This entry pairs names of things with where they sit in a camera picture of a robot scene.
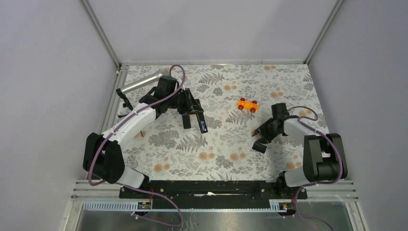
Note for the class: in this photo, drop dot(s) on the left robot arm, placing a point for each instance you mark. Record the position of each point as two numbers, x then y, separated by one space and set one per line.
103 152

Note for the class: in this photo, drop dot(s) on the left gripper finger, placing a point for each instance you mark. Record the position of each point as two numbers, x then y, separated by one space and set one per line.
190 100
195 111

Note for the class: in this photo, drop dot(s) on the blue battery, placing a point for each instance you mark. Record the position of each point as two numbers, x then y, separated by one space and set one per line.
203 127

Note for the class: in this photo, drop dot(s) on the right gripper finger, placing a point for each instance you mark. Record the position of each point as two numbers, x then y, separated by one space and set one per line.
261 131
264 140

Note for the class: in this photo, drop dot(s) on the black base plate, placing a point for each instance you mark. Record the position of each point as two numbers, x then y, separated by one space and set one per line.
201 194

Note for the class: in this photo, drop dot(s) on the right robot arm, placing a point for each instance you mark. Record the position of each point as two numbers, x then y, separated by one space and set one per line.
323 154

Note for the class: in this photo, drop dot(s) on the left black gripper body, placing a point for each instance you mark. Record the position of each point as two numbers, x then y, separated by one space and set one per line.
182 102

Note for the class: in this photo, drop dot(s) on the grey microphone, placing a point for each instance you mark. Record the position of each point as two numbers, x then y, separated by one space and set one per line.
142 82

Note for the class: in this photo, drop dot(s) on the floral table mat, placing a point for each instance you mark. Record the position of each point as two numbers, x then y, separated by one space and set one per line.
164 150

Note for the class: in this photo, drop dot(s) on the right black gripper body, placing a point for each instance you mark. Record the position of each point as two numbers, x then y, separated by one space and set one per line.
270 134

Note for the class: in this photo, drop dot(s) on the black remote control back up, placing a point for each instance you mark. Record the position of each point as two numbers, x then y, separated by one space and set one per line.
186 121

